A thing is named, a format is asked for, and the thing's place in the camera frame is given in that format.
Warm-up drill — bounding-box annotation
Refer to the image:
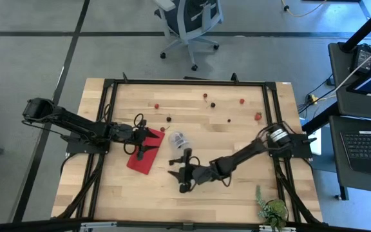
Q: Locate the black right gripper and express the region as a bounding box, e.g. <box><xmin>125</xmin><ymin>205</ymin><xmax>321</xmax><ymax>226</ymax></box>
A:
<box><xmin>167</xmin><ymin>147</ymin><xmax>213</xmax><ymax>193</ymax></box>

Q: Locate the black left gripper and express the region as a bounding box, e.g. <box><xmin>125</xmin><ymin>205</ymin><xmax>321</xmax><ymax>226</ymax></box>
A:
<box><xmin>109</xmin><ymin>119</ymin><xmax>160</xmax><ymax>161</ymax></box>

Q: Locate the clear plastic deli container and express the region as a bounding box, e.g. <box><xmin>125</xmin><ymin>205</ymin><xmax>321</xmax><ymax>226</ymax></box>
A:
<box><xmin>168</xmin><ymin>130</ymin><xmax>191</xmax><ymax>151</ymax></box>

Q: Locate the red cloth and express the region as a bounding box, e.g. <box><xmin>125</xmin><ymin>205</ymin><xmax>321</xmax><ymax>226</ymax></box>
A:
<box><xmin>126</xmin><ymin>127</ymin><xmax>166</xmax><ymax>176</ymax></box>

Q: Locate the green potted succulent plant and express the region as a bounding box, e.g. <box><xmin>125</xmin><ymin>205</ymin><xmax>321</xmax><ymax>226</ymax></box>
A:
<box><xmin>255</xmin><ymin>185</ymin><xmax>290</xmax><ymax>232</ymax></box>

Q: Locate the white and black office chair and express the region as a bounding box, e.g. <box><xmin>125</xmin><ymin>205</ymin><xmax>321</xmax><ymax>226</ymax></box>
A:
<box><xmin>154</xmin><ymin>0</ymin><xmax>224</xmax><ymax>72</ymax></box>

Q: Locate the dark keyboard platform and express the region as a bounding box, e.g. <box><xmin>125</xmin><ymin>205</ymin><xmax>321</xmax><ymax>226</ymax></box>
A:
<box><xmin>329</xmin><ymin>115</ymin><xmax>371</xmax><ymax>201</ymax></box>

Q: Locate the dark standing desk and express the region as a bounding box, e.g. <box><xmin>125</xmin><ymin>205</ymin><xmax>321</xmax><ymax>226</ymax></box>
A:
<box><xmin>328</xmin><ymin>41</ymin><xmax>371</xmax><ymax>122</ymax></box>

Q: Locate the black keyboard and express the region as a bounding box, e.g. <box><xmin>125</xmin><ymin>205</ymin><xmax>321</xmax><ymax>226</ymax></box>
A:
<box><xmin>339</xmin><ymin>130</ymin><xmax>371</xmax><ymax>177</ymax></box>

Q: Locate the black power adapter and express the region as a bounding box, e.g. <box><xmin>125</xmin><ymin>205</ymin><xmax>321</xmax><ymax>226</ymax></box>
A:
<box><xmin>349</xmin><ymin>44</ymin><xmax>371</xmax><ymax>75</ymax></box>

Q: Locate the black monitor stand pole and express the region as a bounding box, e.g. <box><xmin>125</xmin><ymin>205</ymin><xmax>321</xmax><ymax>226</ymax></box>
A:
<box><xmin>338</xmin><ymin>0</ymin><xmax>371</xmax><ymax>54</ymax></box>

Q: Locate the silver metal bracket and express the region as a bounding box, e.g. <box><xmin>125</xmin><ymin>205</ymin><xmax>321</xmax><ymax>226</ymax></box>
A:
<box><xmin>258</xmin><ymin>224</ymin><xmax>298</xmax><ymax>232</ymax></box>
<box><xmin>79</xmin><ymin>220</ymin><xmax>118</xmax><ymax>232</ymax></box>

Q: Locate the black power cable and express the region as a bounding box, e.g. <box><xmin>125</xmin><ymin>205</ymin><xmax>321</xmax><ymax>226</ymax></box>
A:
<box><xmin>296</xmin><ymin>73</ymin><xmax>336</xmax><ymax>112</ymax></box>

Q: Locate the yellow cable with black ball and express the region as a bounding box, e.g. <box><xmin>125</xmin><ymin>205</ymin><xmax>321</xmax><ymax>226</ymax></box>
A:
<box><xmin>281</xmin><ymin>0</ymin><xmax>328</xmax><ymax>18</ymax></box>

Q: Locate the white hanging cable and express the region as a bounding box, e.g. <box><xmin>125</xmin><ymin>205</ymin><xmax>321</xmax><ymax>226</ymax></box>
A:
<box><xmin>330</xmin><ymin>40</ymin><xmax>371</xmax><ymax>94</ymax></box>

